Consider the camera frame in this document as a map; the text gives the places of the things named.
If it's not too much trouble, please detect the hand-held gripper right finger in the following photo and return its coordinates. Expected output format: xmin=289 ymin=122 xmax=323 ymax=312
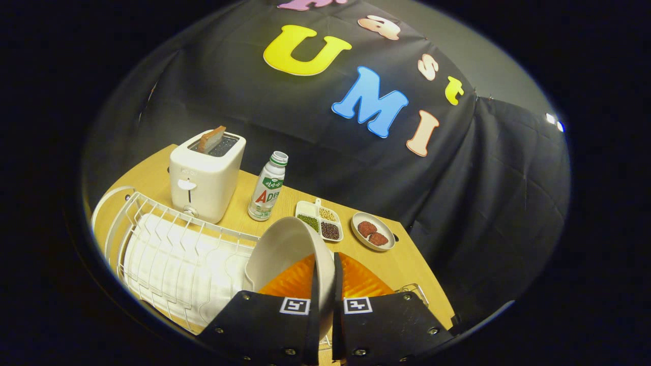
xmin=332 ymin=252 xmax=454 ymax=365

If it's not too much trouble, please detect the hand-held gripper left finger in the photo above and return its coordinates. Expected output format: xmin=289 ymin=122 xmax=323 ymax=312
xmin=197 ymin=254 xmax=320 ymax=365

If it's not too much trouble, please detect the white dish rack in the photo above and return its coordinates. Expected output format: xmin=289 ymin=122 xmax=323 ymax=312
xmin=92 ymin=186 xmax=331 ymax=351

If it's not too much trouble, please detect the white bottle green label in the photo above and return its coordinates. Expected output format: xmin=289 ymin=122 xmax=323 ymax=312
xmin=248 ymin=151 xmax=289 ymax=222

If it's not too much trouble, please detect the white toaster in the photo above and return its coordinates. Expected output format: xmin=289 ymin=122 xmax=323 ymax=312
xmin=169 ymin=131 xmax=247 ymax=224

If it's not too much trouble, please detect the beige plate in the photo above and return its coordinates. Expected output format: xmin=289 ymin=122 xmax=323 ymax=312
xmin=244 ymin=217 xmax=336 ymax=340

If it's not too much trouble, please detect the black backdrop cloth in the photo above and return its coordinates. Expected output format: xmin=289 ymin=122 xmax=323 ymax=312
xmin=84 ymin=0 xmax=570 ymax=331

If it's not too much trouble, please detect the brown bread slice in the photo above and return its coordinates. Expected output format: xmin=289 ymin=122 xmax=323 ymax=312
xmin=197 ymin=126 xmax=227 ymax=154

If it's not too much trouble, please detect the metal wire basket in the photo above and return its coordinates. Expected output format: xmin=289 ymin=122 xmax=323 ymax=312
xmin=394 ymin=283 xmax=430 ymax=308

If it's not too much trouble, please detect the white divided bean dish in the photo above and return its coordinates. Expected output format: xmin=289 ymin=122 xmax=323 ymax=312
xmin=295 ymin=198 xmax=344 ymax=243

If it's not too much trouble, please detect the beige meat dish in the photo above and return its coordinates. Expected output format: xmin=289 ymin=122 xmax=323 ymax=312
xmin=351 ymin=212 xmax=396 ymax=252

